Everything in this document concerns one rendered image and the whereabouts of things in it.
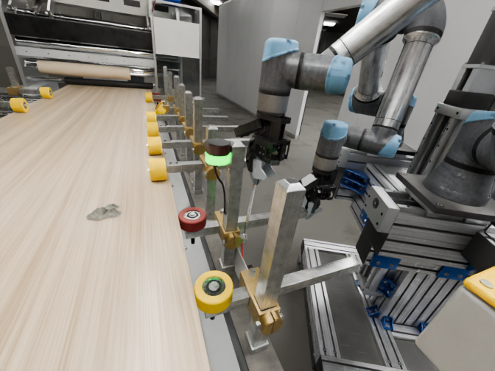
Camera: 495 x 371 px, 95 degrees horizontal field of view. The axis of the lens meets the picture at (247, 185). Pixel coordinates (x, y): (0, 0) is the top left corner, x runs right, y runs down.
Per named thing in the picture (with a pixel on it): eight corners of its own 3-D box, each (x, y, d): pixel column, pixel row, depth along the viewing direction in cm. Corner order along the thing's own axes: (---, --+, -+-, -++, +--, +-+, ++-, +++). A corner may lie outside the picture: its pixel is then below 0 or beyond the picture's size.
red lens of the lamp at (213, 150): (226, 146, 59) (226, 138, 58) (233, 154, 54) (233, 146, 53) (202, 147, 57) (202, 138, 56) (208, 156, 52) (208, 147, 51)
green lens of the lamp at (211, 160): (225, 155, 60) (225, 147, 59) (233, 164, 55) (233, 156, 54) (202, 156, 58) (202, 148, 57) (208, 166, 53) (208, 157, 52)
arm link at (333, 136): (353, 122, 71) (346, 126, 65) (342, 155, 77) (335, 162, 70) (328, 117, 75) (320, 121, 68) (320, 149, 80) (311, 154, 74)
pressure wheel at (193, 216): (202, 232, 76) (202, 204, 71) (208, 249, 70) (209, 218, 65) (177, 236, 74) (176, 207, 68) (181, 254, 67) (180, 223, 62)
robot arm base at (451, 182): (461, 184, 73) (479, 155, 69) (501, 210, 60) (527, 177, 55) (413, 177, 74) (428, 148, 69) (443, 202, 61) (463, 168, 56)
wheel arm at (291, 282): (348, 264, 68) (353, 254, 66) (356, 273, 65) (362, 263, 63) (202, 307, 52) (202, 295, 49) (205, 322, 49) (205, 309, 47)
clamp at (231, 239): (227, 221, 79) (228, 209, 77) (241, 248, 69) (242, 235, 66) (211, 223, 77) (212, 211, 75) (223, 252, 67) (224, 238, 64)
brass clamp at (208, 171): (212, 165, 95) (213, 154, 92) (222, 179, 84) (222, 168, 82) (197, 165, 92) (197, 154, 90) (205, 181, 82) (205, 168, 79)
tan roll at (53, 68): (177, 82, 282) (177, 71, 276) (179, 84, 272) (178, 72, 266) (30, 72, 229) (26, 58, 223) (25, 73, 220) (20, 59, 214)
